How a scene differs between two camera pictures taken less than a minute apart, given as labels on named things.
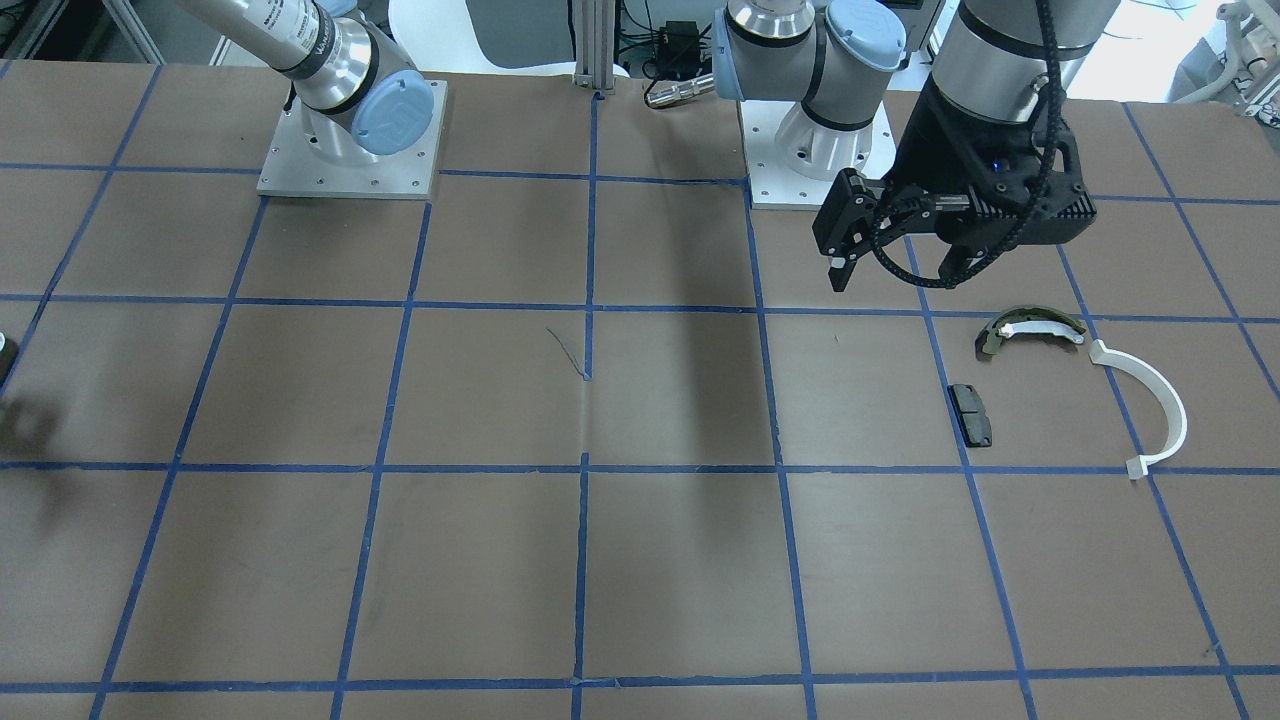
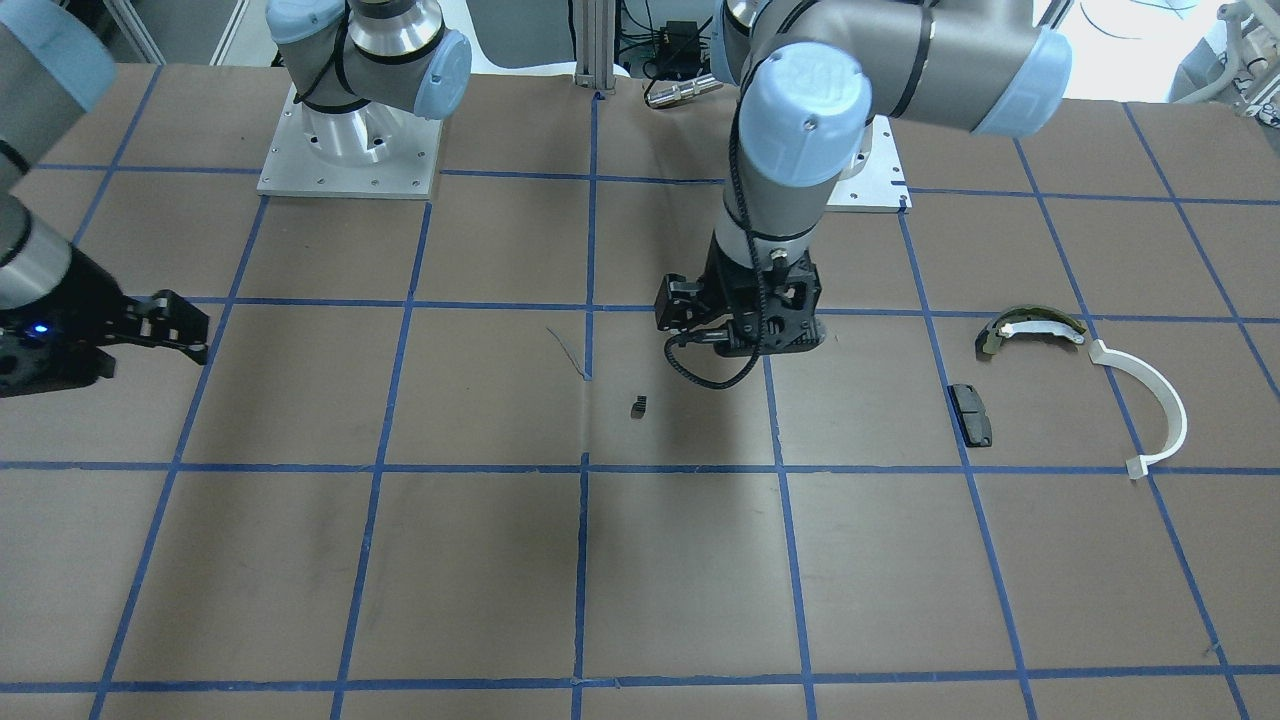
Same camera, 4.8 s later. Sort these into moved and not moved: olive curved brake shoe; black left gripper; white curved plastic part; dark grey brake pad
Moved: black left gripper
Not moved: olive curved brake shoe; white curved plastic part; dark grey brake pad
